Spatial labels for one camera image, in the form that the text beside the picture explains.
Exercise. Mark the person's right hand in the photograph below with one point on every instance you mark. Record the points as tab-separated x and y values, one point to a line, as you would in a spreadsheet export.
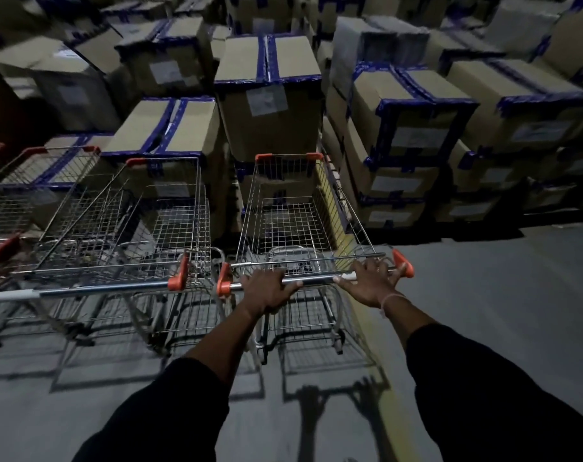
371	286

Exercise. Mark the person's left hand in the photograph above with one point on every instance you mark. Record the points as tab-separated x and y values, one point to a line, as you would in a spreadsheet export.
265	293

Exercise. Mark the person's right thumb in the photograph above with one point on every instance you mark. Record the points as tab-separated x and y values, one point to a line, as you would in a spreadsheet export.
344	282

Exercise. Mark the person's left thumb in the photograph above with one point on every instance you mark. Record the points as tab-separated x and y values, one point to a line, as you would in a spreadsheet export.
292	285

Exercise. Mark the person's left forearm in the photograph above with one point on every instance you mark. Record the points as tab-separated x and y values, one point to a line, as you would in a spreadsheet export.
209	365

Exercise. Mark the person's right forearm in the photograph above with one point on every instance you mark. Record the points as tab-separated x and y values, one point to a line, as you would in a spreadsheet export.
464	394

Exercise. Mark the thin pale wristband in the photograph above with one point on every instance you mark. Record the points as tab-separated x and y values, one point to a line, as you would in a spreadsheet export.
390	298

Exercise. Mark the pile of blue-taped cardboard boxes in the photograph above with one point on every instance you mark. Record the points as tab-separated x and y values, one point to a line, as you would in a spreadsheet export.
267	115

